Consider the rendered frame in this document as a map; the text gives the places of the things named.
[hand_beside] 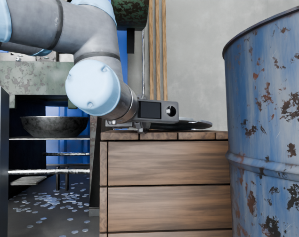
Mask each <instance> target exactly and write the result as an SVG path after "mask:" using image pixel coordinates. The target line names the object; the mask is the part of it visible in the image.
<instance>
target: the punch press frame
mask: <svg viewBox="0 0 299 237"><path fill-rule="evenodd" d="M73 66H74V62H42V61H0V86H1V87H2V88H3V89H4V90H5V91H6V92H7V93H8V94H9V109H17V100H20V101H24V102H29V103H34V104H38V105H42V106H46V107H68V108H69V109H78V107H77V106H75V105H74V104H73V103H72V102H71V101H70V100H69V98H68V96H67V93H66V89H65V82H66V80H67V77H68V75H69V71H70V70H71V69H72V67H73ZM43 156H90V152H44V153H43ZM8 174H9V175H32V174H89V168H67V169H9V170H8Z"/></svg>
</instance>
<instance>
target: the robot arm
mask: <svg viewBox="0 0 299 237"><path fill-rule="evenodd" d="M0 50H2V51H8V52H14V53H19V54H25V55H28V56H46V55H48V54H50V53H51V52H52V51H57V52H61V53H66V54H71V55H73V61H74V66H73V67H72V69H71V70H70V71H69V75H68V77H67V80H66V82H65V89H66V93H67V96H68V98H69V100H70V101H71V102H72V103H73V104H74V105H75V106H77V107H78V108H79V109H81V110H82V111H84V112H85V113H87V114H89V115H93V116H98V117H100V118H103V119H105V120H106V121H105V126H106V127H109V128H112V129H123V128H129V127H134V128H137V132H138V134H146V133H147V132H148V131H149V128H150V125H151V123H168V124H175V123H178V122H179V109H178V102H173V101H160V100H148V99H147V96H146V95H144V94H139V95H137V96H136V95H135V93H134V91H133V90H132V89H131V88H130V87H129V86H128V85H126V84H125V83H124V82H123V75H122V68H121V60H120V52H119V45H118V38H117V23H116V20H115V15H114V13H113V7H112V5H111V3H110V2H109V1H108V0H72V1H71V3H69V2H66V1H63V0H0Z"/></svg>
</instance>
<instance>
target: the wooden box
mask: <svg viewBox="0 0 299 237"><path fill-rule="evenodd" d="M100 139H101V140H102V141H101V142H100V207H99V231H100V234H99V237H233V231H232V211H231V190H230V170H229V162H228V160H227V159H226V157H225V154H226V153H227V151H228V131H217V130H149V131H148V132H147V133H146V134H138V132H137V130H109V131H105V132H101V133H100Z"/></svg>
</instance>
